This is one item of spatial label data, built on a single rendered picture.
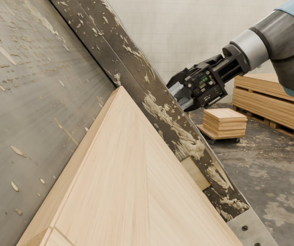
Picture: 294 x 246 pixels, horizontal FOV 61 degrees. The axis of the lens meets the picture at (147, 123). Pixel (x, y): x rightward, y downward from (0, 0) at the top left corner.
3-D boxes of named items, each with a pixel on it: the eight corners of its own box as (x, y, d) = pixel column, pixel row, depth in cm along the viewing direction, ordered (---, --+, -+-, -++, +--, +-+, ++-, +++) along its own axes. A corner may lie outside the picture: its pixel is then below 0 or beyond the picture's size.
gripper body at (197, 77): (181, 81, 48) (237, 42, 46) (176, 76, 56) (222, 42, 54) (203, 112, 50) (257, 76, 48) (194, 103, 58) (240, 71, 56)
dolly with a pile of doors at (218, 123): (245, 143, 362) (248, 116, 351) (211, 146, 352) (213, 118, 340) (223, 130, 420) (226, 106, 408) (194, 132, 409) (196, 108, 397)
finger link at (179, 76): (159, 87, 54) (193, 62, 53) (158, 85, 55) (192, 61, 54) (171, 104, 55) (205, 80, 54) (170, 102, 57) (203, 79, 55)
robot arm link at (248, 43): (240, 30, 53) (258, 62, 55) (221, 43, 54) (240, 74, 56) (255, 28, 46) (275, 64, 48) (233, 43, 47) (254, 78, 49)
